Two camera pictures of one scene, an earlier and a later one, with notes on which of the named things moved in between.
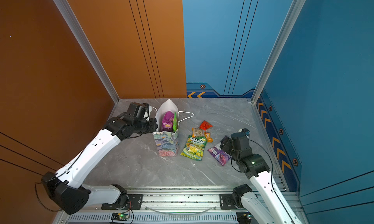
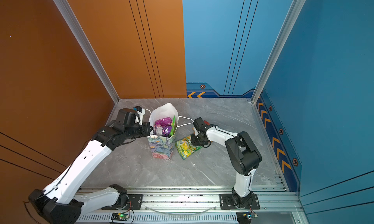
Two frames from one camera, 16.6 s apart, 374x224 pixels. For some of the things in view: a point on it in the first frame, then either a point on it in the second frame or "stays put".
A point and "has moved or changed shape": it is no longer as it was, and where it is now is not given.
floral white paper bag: [166, 138] has moved or changed shape
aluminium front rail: [182, 205] stays put
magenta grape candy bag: [167, 120] has moved or changed shape
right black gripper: [226, 143] -> [194, 143]
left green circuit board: [120, 216] stays put
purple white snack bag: [221, 156] -> [162, 131]
